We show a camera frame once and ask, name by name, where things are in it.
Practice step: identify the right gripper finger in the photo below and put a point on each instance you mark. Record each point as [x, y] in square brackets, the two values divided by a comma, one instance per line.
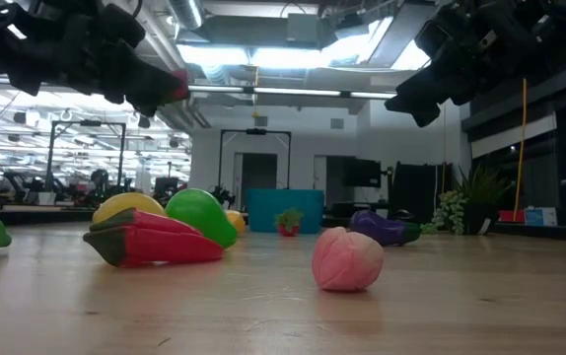
[433, 113]
[416, 96]

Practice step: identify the red toy fruit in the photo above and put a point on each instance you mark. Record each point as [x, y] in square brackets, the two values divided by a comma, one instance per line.
[181, 86]

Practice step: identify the yellow lemon toy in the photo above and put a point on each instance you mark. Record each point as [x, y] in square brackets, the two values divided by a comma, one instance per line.
[125, 202]

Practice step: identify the green pear toy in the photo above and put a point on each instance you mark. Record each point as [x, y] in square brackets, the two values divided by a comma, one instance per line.
[199, 212]

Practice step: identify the purple eggplant toy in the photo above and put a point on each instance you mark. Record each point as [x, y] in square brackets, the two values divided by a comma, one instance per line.
[376, 229]

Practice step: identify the yellow banana toy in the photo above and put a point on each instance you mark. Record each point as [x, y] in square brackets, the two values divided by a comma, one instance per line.
[237, 221]

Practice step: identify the teal plastic tupperware container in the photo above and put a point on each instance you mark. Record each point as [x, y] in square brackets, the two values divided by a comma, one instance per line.
[265, 212]

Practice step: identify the black standing panel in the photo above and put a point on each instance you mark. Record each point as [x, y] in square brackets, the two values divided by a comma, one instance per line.
[421, 190]

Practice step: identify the yellow pole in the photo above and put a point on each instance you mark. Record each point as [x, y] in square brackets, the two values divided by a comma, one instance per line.
[520, 148]

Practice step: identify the potted green plant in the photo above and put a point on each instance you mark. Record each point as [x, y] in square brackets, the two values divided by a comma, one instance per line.
[480, 197]

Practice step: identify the linear ceiling light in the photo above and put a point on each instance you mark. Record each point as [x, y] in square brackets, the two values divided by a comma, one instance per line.
[293, 92]

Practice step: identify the red bin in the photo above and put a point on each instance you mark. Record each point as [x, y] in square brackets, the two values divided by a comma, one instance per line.
[510, 216]

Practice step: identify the red chili pepper toy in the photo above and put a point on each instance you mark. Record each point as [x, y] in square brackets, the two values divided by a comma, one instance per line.
[164, 244]

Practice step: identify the blue and white box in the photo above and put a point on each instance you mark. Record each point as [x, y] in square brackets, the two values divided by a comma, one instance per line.
[539, 216]

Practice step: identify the silver air duct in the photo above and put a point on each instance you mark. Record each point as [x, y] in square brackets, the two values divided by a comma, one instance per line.
[187, 12]

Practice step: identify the black wall monitor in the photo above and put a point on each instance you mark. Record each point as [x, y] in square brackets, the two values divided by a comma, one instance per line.
[362, 172]

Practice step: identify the black metal gantry frame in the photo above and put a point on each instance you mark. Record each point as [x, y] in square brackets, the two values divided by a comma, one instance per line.
[49, 153]
[256, 131]

